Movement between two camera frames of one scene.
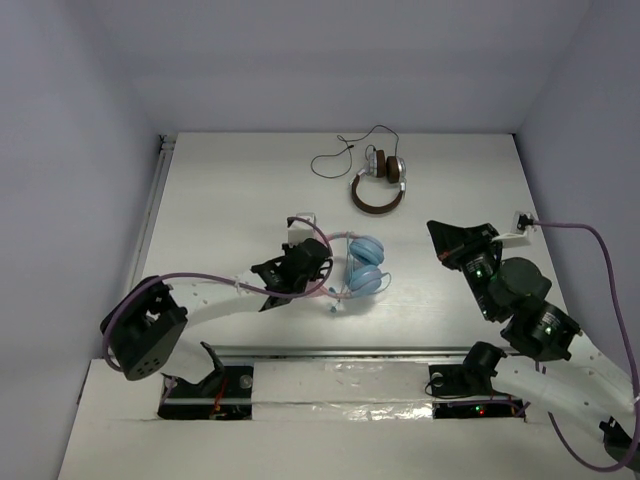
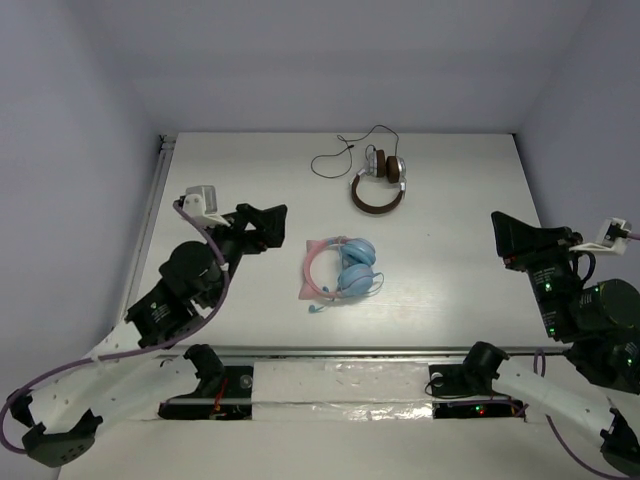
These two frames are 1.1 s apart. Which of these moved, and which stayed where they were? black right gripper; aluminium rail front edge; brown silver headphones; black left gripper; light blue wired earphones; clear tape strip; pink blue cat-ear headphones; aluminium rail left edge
Moved: light blue wired earphones; black right gripper; black left gripper; pink blue cat-ear headphones
Stayed: aluminium rail left edge; clear tape strip; brown silver headphones; aluminium rail front edge
